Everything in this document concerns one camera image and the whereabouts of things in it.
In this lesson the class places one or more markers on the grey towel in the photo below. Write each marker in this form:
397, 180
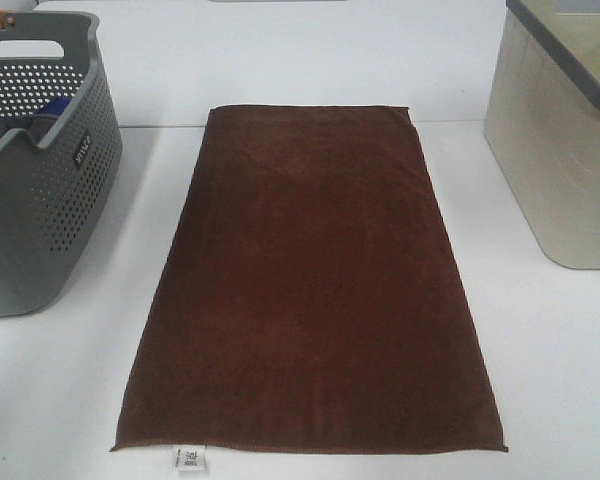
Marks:
37, 125

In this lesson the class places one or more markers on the white care label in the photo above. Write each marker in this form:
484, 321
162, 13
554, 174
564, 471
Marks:
190, 443

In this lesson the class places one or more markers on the brown microfibre towel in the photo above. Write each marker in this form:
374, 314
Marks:
311, 301

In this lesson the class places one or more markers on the blue towel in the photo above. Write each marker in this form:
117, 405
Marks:
56, 106

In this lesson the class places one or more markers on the beige bin with grey rim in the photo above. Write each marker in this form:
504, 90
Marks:
543, 124

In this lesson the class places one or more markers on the grey perforated plastic basket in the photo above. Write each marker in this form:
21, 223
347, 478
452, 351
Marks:
52, 193

